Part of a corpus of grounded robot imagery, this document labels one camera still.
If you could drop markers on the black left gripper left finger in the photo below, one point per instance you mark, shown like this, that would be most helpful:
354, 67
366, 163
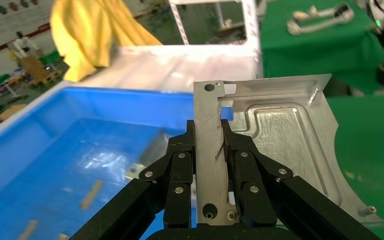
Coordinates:
178, 172

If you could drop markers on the machined aluminium plate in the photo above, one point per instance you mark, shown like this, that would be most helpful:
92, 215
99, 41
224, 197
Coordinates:
278, 132

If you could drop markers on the small silver metal part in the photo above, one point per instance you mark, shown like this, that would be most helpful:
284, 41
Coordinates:
303, 14

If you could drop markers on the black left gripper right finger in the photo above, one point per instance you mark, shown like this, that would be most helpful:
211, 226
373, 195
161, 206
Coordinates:
251, 185

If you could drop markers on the beige tape strip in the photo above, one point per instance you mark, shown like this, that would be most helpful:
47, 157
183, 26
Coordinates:
28, 231
92, 194
64, 237

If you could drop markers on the yellow cloth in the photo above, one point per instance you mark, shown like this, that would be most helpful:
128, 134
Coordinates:
89, 36

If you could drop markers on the blue plastic bin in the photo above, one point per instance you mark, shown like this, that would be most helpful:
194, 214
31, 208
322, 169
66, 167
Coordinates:
46, 149

